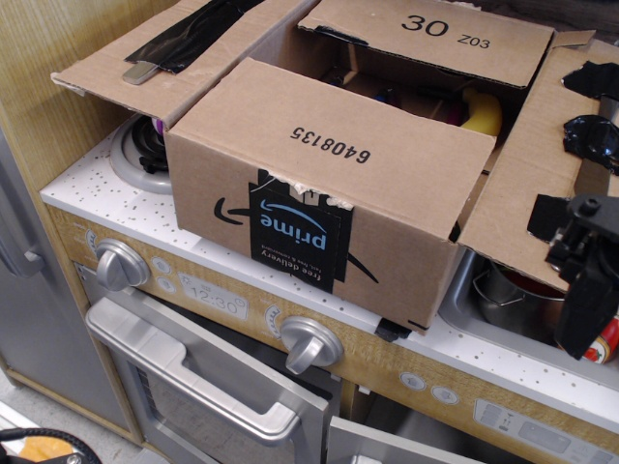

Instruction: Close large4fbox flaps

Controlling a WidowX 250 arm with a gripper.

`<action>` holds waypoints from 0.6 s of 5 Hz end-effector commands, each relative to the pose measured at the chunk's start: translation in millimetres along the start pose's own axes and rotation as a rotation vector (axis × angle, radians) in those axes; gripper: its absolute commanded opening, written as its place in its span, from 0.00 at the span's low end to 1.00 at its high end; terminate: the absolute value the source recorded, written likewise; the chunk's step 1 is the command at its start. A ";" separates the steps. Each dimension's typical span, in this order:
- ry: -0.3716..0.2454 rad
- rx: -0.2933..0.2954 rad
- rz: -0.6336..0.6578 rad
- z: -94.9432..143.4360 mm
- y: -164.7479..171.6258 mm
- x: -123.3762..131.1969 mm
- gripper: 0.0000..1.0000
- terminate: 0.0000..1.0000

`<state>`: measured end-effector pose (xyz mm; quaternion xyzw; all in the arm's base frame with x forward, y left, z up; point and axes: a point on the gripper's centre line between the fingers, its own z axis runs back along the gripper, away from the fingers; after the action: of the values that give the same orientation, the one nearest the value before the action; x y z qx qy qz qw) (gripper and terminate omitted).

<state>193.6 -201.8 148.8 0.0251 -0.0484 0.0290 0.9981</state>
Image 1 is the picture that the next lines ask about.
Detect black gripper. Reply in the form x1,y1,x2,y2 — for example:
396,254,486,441
545,194,618,360

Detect large cardboard prime box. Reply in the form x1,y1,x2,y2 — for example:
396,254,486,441
55,1,618,330

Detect red sauce bottle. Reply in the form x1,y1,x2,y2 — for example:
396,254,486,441
583,316,618,364

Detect silver toy pot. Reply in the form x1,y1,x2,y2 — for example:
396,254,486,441
472,261,564,344

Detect grey toy sink basin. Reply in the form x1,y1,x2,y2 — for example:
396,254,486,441
439,251,618,388

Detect yellow toy banana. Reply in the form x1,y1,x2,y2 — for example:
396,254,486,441
461,88,503,136

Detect grey dishwasher door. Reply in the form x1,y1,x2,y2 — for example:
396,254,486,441
326,400,619,464

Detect silver right oven knob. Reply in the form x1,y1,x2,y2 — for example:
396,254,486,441
280,316,344,374

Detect silver oven knob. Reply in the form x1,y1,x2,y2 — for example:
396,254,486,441
96,239,151,292
280,316,344,374

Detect grey toy oven door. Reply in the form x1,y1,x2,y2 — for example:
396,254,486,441
86,298,339,463

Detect silver left oven knob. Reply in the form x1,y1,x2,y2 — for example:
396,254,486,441
96,239,151,292

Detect grey toy stove burner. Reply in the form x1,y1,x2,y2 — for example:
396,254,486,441
110,115,172,194

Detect grey toy fridge door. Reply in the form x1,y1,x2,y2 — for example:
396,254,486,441
1,141,129,429

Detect silver metal handle piece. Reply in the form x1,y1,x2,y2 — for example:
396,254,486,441
122,62,159,85

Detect black cable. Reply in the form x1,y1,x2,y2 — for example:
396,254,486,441
0,425,105,464

